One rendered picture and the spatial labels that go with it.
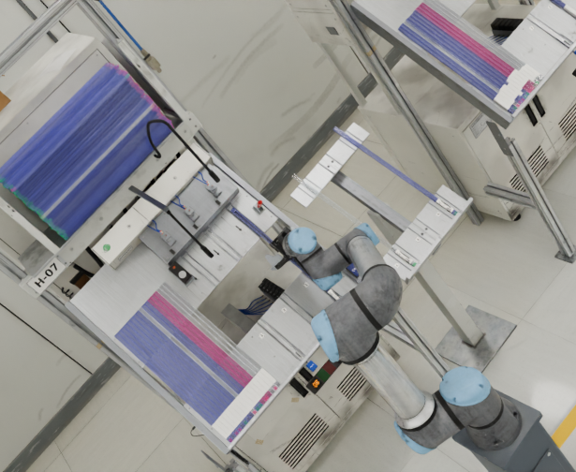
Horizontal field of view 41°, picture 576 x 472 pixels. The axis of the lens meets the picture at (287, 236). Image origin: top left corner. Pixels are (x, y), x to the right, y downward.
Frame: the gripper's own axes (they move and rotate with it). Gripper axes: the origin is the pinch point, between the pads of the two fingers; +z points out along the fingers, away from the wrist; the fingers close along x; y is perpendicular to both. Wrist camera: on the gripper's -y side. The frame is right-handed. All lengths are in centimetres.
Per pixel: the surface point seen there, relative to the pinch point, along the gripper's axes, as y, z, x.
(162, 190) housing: 44.0, 8.3, 11.3
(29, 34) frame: 100, -19, 7
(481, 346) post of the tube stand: -84, 40, -32
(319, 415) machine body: -55, 51, 30
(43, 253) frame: 57, 8, 52
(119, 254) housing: 40, 8, 36
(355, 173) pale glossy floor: -11, 163, -86
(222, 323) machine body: -3, 56, 28
